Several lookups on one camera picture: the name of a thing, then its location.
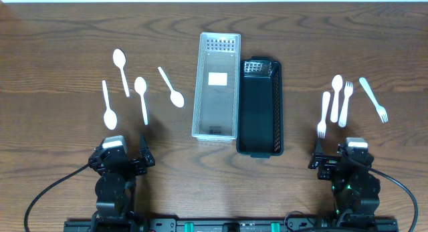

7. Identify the white spoon near clear basket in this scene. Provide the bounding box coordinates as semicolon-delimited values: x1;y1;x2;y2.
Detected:
158;67;185;108

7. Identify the black cable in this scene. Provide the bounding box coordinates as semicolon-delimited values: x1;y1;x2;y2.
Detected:
23;163;92;232
340;151;419;232

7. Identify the black plastic basket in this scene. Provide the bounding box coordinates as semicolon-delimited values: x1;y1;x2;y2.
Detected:
236;56;284;158

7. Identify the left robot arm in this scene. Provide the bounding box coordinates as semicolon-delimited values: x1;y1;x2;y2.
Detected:
88;133;155;219

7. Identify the clear plastic basket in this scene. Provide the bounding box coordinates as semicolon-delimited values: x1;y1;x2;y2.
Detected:
192;32;241;142

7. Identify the white spoon far left top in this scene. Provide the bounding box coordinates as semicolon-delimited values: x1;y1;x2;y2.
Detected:
112;49;130;98

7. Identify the right black cable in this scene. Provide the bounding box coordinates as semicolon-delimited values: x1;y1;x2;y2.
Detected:
340;151;419;232

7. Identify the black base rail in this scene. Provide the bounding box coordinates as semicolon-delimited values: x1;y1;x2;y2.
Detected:
63;217;399;232

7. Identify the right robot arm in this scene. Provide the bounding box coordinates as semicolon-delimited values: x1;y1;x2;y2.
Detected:
308;137;381;226

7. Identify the white spoon middle left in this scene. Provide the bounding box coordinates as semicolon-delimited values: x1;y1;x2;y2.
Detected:
134;77;148;125

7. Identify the white spoon group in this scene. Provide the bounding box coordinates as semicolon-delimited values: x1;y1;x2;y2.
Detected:
330;75;343;123

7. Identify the left black cable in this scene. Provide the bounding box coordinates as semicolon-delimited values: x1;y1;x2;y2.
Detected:
23;163;92;232

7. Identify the white fork group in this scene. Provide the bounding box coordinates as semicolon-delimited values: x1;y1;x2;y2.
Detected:
338;82;353;128
317;91;330;138

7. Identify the white spoon leftmost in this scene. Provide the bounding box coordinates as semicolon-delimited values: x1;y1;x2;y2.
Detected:
102;80;117;130

